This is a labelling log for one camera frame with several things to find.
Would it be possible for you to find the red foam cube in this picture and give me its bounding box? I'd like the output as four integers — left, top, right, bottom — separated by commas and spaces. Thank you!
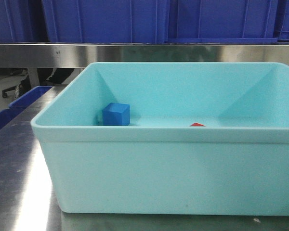
190, 123, 205, 127

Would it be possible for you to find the blue foam cube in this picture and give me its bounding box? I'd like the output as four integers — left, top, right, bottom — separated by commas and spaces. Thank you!
102, 103, 130, 126

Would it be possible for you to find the light teal plastic tub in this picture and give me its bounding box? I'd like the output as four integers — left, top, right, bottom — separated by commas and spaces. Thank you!
31, 63, 289, 216

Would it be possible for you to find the large blue crate centre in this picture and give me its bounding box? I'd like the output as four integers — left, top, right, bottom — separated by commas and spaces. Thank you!
42, 0, 278, 44

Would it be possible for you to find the blue bin lower left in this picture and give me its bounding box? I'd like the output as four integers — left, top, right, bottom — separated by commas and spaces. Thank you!
0, 86, 52, 130

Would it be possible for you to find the blue crate upper left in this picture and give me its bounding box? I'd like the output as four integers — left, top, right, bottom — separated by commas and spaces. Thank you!
0, 0, 47, 43

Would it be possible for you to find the blue crate upper right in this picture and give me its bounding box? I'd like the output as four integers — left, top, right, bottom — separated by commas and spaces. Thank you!
275, 0, 289, 40

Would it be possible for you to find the stainless steel shelf rail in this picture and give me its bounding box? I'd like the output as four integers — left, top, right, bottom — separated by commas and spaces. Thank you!
0, 43, 289, 68

